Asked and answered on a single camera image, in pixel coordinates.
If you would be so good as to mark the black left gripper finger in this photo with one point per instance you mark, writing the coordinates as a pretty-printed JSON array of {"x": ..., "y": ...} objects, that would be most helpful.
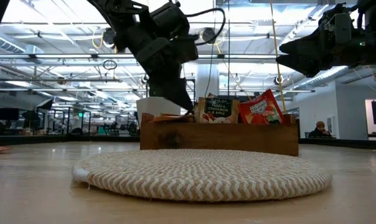
[{"x": 175, "y": 93}]

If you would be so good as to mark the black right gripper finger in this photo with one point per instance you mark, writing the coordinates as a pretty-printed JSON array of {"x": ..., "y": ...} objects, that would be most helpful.
[
  {"x": 300, "y": 46},
  {"x": 303, "y": 65}
]

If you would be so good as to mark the wooden compartment box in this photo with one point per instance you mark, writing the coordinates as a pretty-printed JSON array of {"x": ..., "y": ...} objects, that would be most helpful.
[{"x": 219, "y": 137}]

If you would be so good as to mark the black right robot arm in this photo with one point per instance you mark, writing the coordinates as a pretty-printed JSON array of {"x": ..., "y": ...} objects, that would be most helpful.
[{"x": 374, "y": 15}]

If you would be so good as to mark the white hexagonal planter pot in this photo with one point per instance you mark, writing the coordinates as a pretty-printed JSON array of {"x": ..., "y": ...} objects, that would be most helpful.
[{"x": 150, "y": 107}]

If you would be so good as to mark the person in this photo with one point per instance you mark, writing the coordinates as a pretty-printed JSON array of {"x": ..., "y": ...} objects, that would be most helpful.
[{"x": 320, "y": 130}]

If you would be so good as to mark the round white woven mat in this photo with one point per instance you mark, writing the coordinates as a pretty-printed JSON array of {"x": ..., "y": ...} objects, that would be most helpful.
[{"x": 203, "y": 174}]

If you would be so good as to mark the black metal racks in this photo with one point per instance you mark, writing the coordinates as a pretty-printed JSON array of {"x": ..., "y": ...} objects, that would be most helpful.
[{"x": 71, "y": 121}]

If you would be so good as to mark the black softbox lamp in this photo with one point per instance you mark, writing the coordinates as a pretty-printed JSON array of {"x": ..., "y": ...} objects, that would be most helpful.
[{"x": 45, "y": 103}]

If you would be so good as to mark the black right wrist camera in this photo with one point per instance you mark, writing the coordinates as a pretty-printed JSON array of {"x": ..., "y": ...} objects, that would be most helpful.
[{"x": 340, "y": 26}]

